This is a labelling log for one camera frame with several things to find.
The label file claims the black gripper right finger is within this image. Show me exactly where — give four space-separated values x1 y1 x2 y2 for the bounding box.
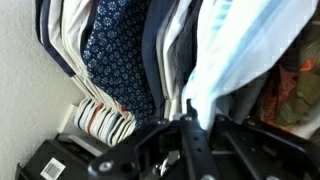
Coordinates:
213 116 320 180

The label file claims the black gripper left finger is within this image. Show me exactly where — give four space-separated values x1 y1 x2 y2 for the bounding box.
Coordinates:
88 99 221 180

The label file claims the striped blue shirt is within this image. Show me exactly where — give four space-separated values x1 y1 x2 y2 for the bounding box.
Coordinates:
181 0 320 131

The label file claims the white grey shirt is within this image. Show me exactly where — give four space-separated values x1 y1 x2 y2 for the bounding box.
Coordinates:
155 0 193 121

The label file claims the navy floral print shirt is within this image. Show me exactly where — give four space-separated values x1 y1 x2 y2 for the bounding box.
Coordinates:
81 0 156 128

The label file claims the cream shirt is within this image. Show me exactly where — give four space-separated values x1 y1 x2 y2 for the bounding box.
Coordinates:
61 0 112 105

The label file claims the dark shirt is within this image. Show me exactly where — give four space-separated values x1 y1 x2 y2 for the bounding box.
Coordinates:
34 0 76 79

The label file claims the orange patterned garment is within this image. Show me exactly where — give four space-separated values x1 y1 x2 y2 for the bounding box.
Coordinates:
259 58 316 125

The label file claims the olive green garment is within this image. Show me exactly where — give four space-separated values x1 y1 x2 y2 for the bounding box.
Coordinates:
275 19 320 130

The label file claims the grey knit garment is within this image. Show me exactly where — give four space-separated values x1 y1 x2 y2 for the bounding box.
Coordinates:
173 0 205 91

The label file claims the white baseboard trim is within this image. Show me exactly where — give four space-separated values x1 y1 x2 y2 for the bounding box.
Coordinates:
57 102 80 135

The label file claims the black box with label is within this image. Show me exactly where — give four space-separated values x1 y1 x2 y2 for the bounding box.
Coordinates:
14 132 111 180

